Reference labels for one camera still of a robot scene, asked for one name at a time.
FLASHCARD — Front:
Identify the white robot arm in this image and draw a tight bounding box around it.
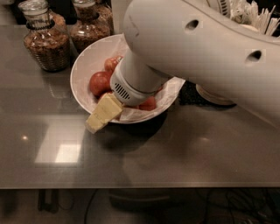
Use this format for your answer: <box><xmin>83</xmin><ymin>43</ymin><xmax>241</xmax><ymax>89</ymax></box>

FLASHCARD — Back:
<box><xmin>87</xmin><ymin>0</ymin><xmax>280</xmax><ymax>130</ymax></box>

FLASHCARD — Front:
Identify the glass granola jar right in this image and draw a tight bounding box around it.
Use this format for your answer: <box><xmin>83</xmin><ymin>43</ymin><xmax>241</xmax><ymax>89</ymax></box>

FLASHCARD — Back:
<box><xmin>70</xmin><ymin>0</ymin><xmax>110</xmax><ymax>53</ymax></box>

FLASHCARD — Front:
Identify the glass granola jar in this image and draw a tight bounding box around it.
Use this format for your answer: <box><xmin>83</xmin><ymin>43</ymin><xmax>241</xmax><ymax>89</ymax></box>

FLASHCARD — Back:
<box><xmin>70</xmin><ymin>0</ymin><xmax>110</xmax><ymax>53</ymax></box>
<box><xmin>18</xmin><ymin>0</ymin><xmax>70</xmax><ymax>72</ymax></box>

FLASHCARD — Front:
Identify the crumpled white paper liner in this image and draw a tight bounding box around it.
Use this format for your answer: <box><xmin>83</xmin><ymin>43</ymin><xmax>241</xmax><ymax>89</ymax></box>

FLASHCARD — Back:
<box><xmin>108</xmin><ymin>36</ymin><xmax>186</xmax><ymax>123</ymax></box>

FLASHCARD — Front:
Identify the red apple with sticker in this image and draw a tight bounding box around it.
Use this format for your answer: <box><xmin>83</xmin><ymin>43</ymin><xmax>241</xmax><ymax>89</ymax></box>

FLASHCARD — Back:
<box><xmin>104</xmin><ymin>55</ymin><xmax>123</xmax><ymax>73</ymax></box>

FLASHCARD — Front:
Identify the red apple front right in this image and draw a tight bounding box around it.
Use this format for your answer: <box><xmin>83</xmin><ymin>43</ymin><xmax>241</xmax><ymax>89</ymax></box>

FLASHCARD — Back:
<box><xmin>131</xmin><ymin>96</ymin><xmax>157</xmax><ymax>111</ymax></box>

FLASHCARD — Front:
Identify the red apple far left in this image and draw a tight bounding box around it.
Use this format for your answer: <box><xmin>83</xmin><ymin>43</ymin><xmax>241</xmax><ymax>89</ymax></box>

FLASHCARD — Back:
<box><xmin>89</xmin><ymin>71</ymin><xmax>111</xmax><ymax>97</ymax></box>

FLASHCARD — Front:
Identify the glass granola jar left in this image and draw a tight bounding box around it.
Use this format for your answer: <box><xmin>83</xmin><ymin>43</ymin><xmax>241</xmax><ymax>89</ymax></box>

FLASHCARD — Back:
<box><xmin>18</xmin><ymin>0</ymin><xmax>70</xmax><ymax>72</ymax></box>

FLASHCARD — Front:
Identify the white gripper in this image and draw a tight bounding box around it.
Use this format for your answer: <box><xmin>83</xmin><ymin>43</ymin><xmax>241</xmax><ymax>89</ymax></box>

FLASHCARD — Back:
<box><xmin>85</xmin><ymin>59</ymin><xmax>159</xmax><ymax>134</ymax></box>

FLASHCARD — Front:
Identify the white bowl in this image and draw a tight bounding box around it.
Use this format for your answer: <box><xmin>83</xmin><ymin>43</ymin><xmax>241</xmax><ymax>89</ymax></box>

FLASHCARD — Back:
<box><xmin>69</xmin><ymin>33</ymin><xmax>186</xmax><ymax>125</ymax></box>

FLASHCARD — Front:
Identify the white sign card left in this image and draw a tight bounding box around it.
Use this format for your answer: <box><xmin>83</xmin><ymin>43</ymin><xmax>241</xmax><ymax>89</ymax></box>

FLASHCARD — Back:
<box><xmin>111</xmin><ymin>0</ymin><xmax>132</xmax><ymax>34</ymax></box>

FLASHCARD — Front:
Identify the black cable under table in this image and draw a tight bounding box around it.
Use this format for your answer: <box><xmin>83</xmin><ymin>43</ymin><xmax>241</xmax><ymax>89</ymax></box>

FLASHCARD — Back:
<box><xmin>83</xmin><ymin>188</ymin><xmax>100</xmax><ymax>224</ymax></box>

